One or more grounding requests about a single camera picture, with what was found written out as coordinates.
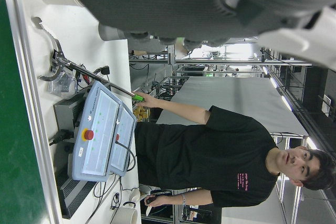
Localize metal reacher grabber tool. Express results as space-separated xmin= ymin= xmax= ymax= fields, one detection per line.
xmin=30 ymin=16 xmax=145 ymax=103

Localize black finned controller box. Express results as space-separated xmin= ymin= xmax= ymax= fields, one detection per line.
xmin=53 ymin=87 xmax=106 ymax=220

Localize blue-grey teach pendant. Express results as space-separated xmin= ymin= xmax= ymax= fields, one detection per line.
xmin=109 ymin=102 xmax=139 ymax=178
xmin=71 ymin=80 xmax=124 ymax=183

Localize black power plug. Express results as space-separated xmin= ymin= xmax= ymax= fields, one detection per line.
xmin=93 ymin=65 xmax=110 ymax=77

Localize person in black t-shirt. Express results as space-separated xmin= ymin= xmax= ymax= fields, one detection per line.
xmin=133 ymin=92 xmax=336 ymax=208

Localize small white object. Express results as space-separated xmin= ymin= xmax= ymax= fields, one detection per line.
xmin=129 ymin=188 xmax=143 ymax=204

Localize clear plastic bag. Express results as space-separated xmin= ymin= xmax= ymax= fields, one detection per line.
xmin=47 ymin=72 xmax=80 ymax=95

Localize black earphones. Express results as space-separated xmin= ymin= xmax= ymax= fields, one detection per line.
xmin=109 ymin=191 xmax=122 ymax=211

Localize white tape roll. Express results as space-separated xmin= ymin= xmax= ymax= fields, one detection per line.
xmin=111 ymin=201 xmax=139 ymax=224

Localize black pendant cable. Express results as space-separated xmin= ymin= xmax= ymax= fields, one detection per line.
xmin=114 ymin=139 xmax=138 ymax=175

